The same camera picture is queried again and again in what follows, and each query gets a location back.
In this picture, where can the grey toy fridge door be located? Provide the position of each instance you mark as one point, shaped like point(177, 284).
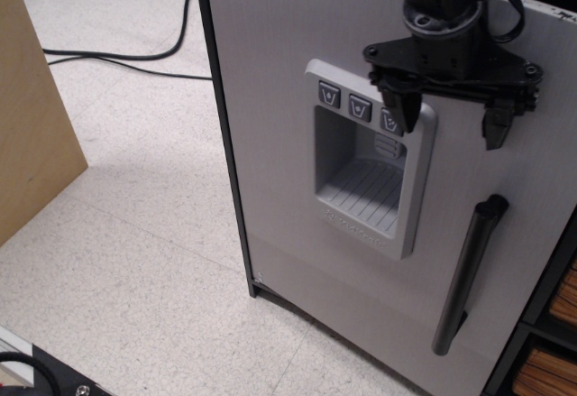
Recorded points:
point(360, 188)

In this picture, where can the light wooden panel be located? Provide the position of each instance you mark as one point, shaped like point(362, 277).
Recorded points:
point(40, 152)

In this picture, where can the wooden drawer basket upper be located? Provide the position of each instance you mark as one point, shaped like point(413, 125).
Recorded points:
point(563, 303)

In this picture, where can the wooden drawer basket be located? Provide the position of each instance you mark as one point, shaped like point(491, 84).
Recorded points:
point(563, 303)
point(545, 373)

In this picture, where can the black door handle bar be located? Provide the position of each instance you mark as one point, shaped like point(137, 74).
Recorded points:
point(485, 217)

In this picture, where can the wooden drawer basket lower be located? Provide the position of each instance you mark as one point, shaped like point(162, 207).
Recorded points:
point(545, 373)

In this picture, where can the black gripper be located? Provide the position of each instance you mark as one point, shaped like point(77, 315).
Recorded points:
point(404, 70)

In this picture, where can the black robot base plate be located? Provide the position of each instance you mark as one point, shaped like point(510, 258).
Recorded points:
point(50, 376)

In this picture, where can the grey water dispenser panel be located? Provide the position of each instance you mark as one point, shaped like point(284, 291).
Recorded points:
point(369, 176)

